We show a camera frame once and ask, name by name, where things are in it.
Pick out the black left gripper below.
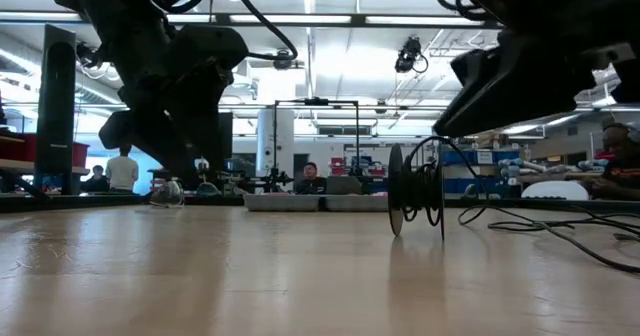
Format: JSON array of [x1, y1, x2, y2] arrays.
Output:
[[98, 68, 234, 190]]

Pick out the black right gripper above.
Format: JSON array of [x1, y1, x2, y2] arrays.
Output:
[[432, 25, 640, 139]]

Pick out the black cord spool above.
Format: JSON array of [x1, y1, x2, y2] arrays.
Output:
[[387, 142, 446, 241]]

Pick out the thin black cord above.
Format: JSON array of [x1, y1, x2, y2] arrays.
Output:
[[402, 135, 640, 276]]

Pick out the black computer monitor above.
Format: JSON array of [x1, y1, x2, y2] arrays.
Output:
[[218, 111, 234, 161]]

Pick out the clear safety glasses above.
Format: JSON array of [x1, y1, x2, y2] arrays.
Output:
[[149, 178, 185, 209]]

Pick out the grey plastic tool case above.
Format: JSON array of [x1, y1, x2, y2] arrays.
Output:
[[243, 192, 391, 213]]

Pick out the red storage bins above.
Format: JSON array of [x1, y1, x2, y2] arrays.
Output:
[[0, 133, 90, 170]]

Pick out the LED light bar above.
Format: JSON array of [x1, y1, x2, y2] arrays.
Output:
[[0, 11, 501, 31]]

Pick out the grey laptop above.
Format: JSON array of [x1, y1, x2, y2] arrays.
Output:
[[325, 175, 364, 196]]

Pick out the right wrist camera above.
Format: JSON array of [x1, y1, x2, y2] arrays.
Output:
[[449, 48, 504, 88]]

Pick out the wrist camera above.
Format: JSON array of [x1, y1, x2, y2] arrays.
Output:
[[449, 48, 504, 88], [172, 24, 250, 72]]

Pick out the black ceiling camera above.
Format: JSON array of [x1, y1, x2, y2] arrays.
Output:
[[393, 35, 430, 75], [272, 49, 294, 71], [75, 42, 102, 71]]

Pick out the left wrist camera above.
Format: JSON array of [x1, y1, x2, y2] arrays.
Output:
[[172, 24, 250, 72]]

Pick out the black gantry frame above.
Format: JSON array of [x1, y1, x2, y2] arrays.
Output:
[[272, 97, 360, 177]]

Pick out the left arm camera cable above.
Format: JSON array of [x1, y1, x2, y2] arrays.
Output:
[[164, 0, 300, 62]]

